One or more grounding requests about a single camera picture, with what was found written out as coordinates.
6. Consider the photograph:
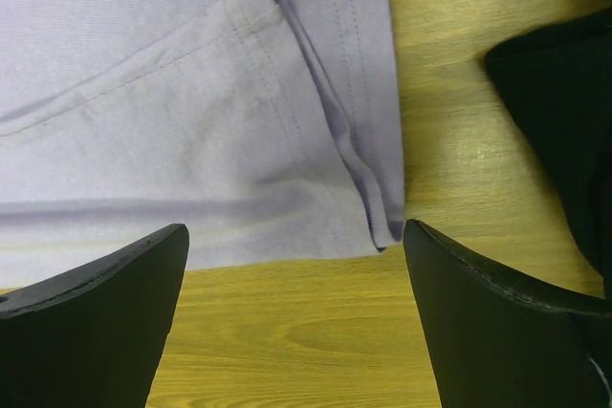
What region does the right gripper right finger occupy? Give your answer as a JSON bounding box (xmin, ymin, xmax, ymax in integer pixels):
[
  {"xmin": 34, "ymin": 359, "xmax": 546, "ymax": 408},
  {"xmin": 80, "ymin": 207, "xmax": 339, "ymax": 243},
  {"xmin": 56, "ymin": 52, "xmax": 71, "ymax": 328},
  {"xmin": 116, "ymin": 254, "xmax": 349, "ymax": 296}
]
[{"xmin": 404, "ymin": 220, "xmax": 611, "ymax": 408}]

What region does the purple t shirt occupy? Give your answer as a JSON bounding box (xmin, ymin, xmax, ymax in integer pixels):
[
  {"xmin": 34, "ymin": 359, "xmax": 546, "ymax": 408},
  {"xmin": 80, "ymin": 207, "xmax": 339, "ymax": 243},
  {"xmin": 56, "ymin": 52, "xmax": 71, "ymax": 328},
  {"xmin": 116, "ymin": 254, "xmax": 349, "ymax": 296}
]
[{"xmin": 1, "ymin": 0, "xmax": 404, "ymax": 288}]

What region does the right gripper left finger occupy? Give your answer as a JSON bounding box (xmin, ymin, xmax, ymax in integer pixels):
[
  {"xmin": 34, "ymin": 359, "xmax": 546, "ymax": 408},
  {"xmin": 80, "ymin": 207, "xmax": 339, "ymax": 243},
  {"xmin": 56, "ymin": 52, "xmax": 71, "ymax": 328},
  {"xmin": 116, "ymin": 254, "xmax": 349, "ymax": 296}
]
[{"xmin": 1, "ymin": 224, "xmax": 189, "ymax": 407}]

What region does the black folded t shirt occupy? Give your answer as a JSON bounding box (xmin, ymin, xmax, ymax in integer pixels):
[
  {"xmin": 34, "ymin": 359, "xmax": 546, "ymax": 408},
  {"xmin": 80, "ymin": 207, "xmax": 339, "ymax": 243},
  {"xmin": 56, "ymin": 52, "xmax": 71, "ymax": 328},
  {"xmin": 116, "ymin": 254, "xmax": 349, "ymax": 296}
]
[{"xmin": 483, "ymin": 9, "xmax": 611, "ymax": 296}]

